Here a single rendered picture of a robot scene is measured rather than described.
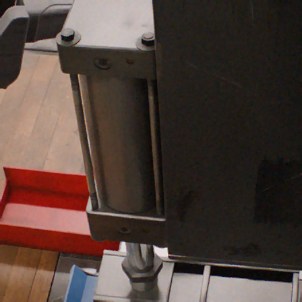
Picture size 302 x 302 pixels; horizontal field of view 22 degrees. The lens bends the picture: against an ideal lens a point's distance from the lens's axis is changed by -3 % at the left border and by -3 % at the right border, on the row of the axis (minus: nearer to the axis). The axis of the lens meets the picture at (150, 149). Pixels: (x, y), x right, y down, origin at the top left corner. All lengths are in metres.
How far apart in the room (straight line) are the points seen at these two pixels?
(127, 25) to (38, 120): 0.80
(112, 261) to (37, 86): 0.58
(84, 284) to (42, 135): 0.40
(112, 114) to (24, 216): 0.62
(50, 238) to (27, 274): 0.07
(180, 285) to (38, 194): 0.40
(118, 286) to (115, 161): 0.28
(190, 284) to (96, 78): 0.41
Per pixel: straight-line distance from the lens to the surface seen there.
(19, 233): 1.27
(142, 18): 0.70
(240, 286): 1.04
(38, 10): 1.06
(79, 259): 1.27
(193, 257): 0.85
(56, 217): 1.32
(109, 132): 0.75
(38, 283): 1.26
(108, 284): 1.03
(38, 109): 1.50
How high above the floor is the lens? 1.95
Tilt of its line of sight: 49 degrees down
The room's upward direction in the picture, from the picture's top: 4 degrees counter-clockwise
